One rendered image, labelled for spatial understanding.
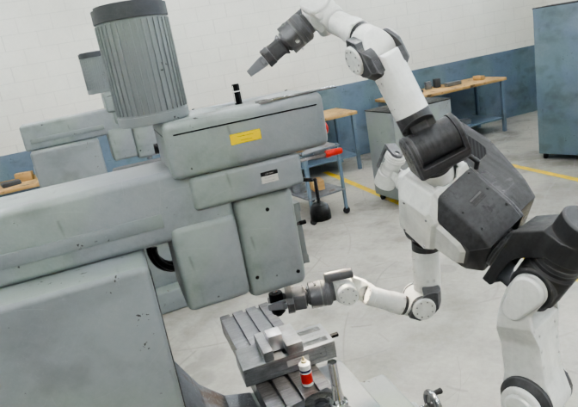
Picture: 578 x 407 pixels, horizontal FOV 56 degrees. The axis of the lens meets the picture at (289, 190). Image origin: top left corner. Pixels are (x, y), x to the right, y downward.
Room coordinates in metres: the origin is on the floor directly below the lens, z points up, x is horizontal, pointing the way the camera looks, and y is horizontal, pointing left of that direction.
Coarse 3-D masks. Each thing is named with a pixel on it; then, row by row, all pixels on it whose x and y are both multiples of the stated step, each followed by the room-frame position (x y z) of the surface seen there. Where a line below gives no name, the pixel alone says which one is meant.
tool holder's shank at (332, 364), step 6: (330, 360) 1.18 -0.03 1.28; (330, 366) 1.16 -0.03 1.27; (336, 366) 1.16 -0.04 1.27; (330, 372) 1.16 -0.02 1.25; (336, 372) 1.16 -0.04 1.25; (330, 378) 1.16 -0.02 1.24; (336, 378) 1.16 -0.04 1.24; (336, 384) 1.16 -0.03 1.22; (336, 390) 1.15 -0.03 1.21; (336, 396) 1.15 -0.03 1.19; (342, 396) 1.16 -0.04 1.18; (336, 402) 1.16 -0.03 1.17
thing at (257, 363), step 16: (256, 336) 1.81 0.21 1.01; (304, 336) 1.82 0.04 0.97; (320, 336) 1.80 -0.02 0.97; (240, 352) 1.79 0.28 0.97; (256, 352) 1.77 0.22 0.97; (272, 352) 1.70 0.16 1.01; (304, 352) 1.73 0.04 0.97; (320, 352) 1.75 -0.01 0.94; (240, 368) 1.73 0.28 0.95; (256, 368) 1.68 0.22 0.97; (272, 368) 1.70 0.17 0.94; (288, 368) 1.71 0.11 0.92
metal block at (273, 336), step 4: (272, 328) 1.81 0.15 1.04; (276, 328) 1.80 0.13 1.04; (264, 332) 1.80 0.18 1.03; (268, 332) 1.78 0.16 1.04; (272, 332) 1.77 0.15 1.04; (276, 332) 1.77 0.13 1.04; (280, 332) 1.76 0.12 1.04; (268, 336) 1.75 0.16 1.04; (272, 336) 1.75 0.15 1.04; (276, 336) 1.75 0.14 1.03; (280, 336) 1.75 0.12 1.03; (268, 340) 1.74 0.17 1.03; (272, 340) 1.75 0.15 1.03; (276, 340) 1.75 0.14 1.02; (280, 340) 1.75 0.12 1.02; (272, 344) 1.74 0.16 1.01; (276, 344) 1.75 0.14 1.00; (280, 344) 1.75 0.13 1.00; (272, 348) 1.74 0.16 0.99; (276, 348) 1.75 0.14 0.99; (280, 348) 1.75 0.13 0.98
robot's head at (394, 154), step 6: (384, 144) 1.57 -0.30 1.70; (390, 144) 1.58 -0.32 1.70; (384, 150) 1.57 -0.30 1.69; (390, 150) 1.55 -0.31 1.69; (396, 150) 1.55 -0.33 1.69; (390, 156) 1.53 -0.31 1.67; (396, 156) 1.53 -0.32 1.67; (402, 156) 1.53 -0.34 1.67; (378, 162) 1.60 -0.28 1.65; (396, 162) 1.52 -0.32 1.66; (402, 162) 1.53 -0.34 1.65
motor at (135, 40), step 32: (128, 0) 1.47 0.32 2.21; (160, 0) 1.52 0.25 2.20; (96, 32) 1.51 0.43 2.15; (128, 32) 1.46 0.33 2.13; (160, 32) 1.50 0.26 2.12; (128, 64) 1.46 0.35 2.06; (160, 64) 1.49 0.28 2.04; (128, 96) 1.47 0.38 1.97; (160, 96) 1.48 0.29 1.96; (128, 128) 1.48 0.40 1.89
